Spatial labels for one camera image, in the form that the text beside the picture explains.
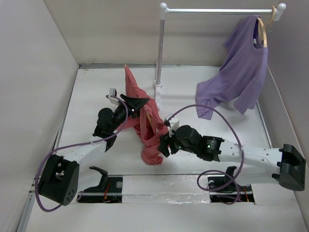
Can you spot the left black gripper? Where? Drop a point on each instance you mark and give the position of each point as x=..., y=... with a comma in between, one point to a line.
x=134, y=109

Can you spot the red t-shirt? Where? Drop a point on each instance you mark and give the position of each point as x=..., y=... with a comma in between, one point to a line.
x=149, y=135

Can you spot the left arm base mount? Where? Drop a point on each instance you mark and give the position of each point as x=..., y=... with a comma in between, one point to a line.
x=95, y=185

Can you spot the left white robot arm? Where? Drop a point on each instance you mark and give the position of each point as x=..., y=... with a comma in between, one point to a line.
x=61, y=178

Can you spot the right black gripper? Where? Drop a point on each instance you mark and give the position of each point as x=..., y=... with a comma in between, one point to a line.
x=164, y=140

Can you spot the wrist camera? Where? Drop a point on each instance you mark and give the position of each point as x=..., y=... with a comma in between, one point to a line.
x=172, y=124
x=112, y=96

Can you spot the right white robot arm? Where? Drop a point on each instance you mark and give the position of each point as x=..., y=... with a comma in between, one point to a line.
x=284, y=166

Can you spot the purple t-shirt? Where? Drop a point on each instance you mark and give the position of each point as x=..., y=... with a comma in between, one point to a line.
x=242, y=75

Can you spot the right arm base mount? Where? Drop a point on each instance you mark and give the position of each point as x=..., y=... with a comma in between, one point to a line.
x=228, y=194

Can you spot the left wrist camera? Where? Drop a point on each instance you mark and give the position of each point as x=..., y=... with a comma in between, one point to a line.
x=112, y=96

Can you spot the wooden hanger holding purple shirt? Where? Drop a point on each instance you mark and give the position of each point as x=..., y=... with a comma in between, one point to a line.
x=262, y=27

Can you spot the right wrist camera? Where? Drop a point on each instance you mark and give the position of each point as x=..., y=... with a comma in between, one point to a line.
x=172, y=124

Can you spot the white clothes rack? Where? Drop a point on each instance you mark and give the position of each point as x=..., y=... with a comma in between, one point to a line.
x=164, y=10

